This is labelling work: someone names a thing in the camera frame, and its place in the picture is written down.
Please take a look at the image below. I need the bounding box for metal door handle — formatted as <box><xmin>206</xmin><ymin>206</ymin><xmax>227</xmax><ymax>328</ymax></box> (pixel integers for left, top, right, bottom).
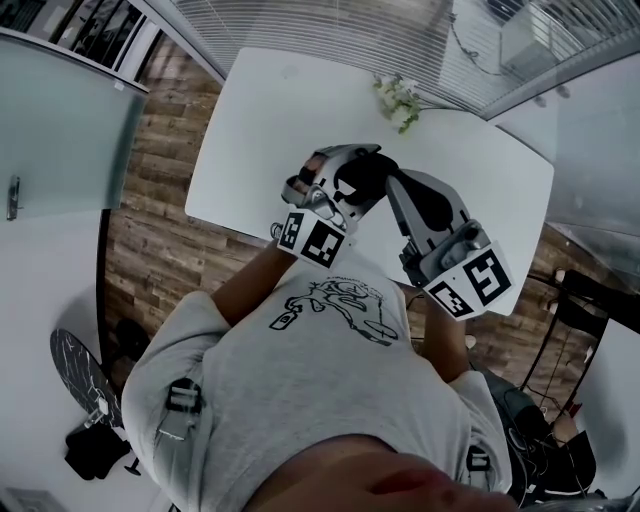
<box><xmin>5</xmin><ymin>174</ymin><xmax>24</xmax><ymax>221</ymax></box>

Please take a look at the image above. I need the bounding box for white window blind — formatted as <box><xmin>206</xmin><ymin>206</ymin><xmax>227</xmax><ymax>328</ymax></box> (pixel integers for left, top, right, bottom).
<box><xmin>174</xmin><ymin>0</ymin><xmax>640</xmax><ymax>116</ymax></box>

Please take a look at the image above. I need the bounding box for person's left forearm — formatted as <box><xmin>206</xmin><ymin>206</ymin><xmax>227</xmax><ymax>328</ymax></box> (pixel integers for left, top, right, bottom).
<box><xmin>209</xmin><ymin>244</ymin><xmax>301</xmax><ymax>329</ymax></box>

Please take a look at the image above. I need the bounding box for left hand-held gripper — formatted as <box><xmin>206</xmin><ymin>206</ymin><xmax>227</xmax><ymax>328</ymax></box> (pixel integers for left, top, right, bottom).
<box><xmin>277</xmin><ymin>143</ymin><xmax>386</xmax><ymax>271</ymax></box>

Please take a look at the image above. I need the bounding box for round black marble side table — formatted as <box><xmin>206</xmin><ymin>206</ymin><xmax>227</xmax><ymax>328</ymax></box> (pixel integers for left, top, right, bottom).
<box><xmin>49</xmin><ymin>328</ymin><xmax>124</xmax><ymax>431</ymax></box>

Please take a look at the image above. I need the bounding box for white flower sprig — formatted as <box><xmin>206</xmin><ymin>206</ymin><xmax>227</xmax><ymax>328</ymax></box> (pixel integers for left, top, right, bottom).
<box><xmin>372</xmin><ymin>73</ymin><xmax>426</xmax><ymax>135</ymax></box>

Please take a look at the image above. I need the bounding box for round black table base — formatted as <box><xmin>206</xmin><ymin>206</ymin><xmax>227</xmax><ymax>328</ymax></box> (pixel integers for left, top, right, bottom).
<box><xmin>114</xmin><ymin>318</ymin><xmax>151</xmax><ymax>361</ymax></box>

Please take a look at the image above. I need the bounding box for black bag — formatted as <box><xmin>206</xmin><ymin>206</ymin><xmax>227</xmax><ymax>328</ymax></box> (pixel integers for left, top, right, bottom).
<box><xmin>64</xmin><ymin>422</ymin><xmax>134</xmax><ymax>481</ymax></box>

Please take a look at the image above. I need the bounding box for black chest strap buckle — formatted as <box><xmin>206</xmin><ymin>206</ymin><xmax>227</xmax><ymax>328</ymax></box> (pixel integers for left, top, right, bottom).
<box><xmin>167</xmin><ymin>378</ymin><xmax>204</xmax><ymax>416</ymax></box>
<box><xmin>467</xmin><ymin>447</ymin><xmax>494</xmax><ymax>474</ymax></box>

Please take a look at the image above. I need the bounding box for black metal railing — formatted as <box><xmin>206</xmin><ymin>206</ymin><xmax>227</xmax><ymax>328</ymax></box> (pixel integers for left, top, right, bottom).
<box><xmin>0</xmin><ymin>0</ymin><xmax>151</xmax><ymax>76</ymax></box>

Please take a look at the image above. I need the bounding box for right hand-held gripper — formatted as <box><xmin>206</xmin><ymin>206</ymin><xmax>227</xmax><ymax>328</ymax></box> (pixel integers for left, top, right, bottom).
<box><xmin>384</xmin><ymin>169</ymin><xmax>516</xmax><ymax>321</ymax></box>

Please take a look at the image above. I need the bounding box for person's left hand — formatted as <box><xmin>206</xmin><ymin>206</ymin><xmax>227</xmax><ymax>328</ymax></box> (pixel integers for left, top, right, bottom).
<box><xmin>294</xmin><ymin>154</ymin><xmax>326</xmax><ymax>194</ymax></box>

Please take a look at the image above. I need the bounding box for person's right forearm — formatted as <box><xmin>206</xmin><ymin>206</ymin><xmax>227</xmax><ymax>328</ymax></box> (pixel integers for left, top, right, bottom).
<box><xmin>422</xmin><ymin>294</ymin><xmax>471</xmax><ymax>384</ymax></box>

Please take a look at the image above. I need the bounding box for person's chin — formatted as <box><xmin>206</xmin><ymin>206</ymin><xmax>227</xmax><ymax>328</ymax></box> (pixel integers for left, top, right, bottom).
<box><xmin>252</xmin><ymin>434</ymin><xmax>521</xmax><ymax>512</ymax></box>

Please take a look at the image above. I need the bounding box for grey printed t-shirt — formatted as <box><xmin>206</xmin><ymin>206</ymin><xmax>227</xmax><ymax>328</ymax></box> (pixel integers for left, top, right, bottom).
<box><xmin>122</xmin><ymin>249</ymin><xmax>514</xmax><ymax>512</ymax></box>

